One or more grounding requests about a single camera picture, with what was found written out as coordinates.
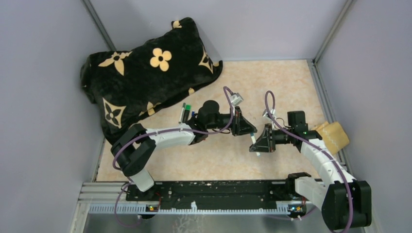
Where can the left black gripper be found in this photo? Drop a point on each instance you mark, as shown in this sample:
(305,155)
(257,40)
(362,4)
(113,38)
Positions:
(238,121)

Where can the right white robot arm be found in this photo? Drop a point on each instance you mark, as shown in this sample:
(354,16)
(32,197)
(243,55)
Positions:
(342,199)

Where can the black green highlighter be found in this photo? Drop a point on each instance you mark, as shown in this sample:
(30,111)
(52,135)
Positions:
(186,113)

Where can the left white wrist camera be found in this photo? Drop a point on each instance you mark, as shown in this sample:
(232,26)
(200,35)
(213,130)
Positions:
(236,99)

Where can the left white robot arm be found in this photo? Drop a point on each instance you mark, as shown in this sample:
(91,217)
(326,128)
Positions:
(133,150)

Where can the black floral plush blanket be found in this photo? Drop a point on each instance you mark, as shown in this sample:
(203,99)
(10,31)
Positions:
(129,86)

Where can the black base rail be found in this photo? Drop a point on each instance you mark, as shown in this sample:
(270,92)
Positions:
(243,195)

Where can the white green-tip pen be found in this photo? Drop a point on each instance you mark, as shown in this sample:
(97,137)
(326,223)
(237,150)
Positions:
(182,113)

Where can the white light-blue pen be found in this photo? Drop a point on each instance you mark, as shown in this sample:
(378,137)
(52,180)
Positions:
(253,139)

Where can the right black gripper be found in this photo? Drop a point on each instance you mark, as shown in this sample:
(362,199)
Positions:
(263,143)

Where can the grey cable duct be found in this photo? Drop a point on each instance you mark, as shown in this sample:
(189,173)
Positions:
(143,209)

